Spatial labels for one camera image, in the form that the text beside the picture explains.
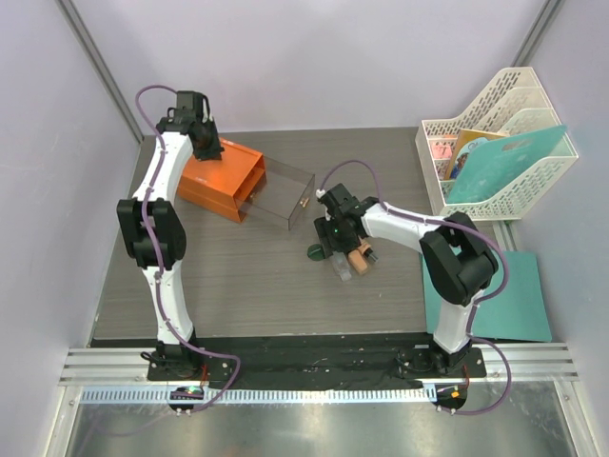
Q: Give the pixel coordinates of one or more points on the clear plastic tube bottle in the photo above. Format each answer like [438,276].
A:
[341,266]

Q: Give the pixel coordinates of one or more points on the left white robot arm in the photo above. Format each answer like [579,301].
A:
[155,238]

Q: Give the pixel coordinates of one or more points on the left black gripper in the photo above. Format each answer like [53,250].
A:
[207,150]

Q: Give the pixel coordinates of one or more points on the peach bottle black cap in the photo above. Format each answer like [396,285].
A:
[368,253]

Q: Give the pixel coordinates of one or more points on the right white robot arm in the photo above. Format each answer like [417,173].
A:
[458,259]

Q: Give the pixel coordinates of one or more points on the orange drawer organizer box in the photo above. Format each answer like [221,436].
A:
[217,184]

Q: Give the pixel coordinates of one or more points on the pink booklet in holder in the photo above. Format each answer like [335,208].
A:
[442,151]

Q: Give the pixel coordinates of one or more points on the teal clipboard on table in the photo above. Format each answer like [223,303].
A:
[517,313]

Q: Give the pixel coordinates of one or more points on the peach foundation bottle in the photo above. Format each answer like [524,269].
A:
[358,262]

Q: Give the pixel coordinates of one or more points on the green puff with strap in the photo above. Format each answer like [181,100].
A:
[315,252]

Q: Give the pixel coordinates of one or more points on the clear drawer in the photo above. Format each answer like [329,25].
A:
[252,205]
[287,192]

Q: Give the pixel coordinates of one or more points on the white slotted cable duct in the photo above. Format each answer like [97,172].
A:
[181,396]

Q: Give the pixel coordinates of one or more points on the teal plastic folder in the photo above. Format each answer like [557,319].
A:
[495,164]

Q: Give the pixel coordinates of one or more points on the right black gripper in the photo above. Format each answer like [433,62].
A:
[330,244]

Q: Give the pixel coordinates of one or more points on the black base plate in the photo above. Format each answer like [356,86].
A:
[337,359]

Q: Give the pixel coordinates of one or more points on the aluminium rail frame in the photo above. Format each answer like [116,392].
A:
[107,365]

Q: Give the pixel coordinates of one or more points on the white mesh file holder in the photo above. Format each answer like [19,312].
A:
[513,102]

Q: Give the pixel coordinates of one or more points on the yellow book in holder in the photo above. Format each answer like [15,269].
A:
[467,141]

